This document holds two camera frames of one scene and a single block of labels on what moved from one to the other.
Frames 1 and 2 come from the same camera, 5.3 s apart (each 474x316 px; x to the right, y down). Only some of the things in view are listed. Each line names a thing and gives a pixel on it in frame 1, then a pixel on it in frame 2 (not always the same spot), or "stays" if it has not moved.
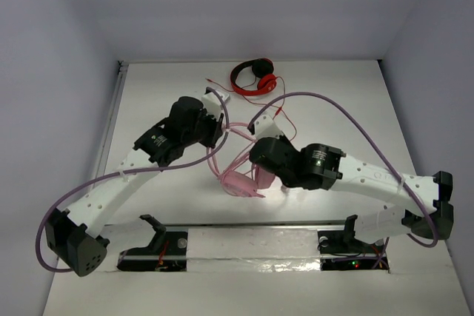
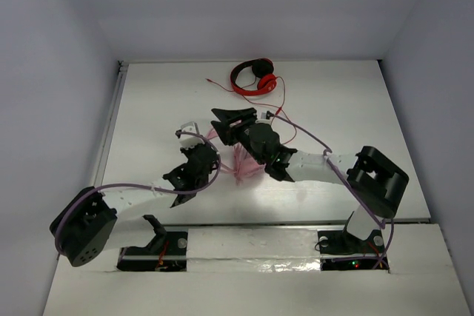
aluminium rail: x=335 y=224 stays
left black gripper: x=213 y=131 -> x=202 y=154
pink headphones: x=238 y=183 -> x=244 y=166
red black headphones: x=264 y=69 stays
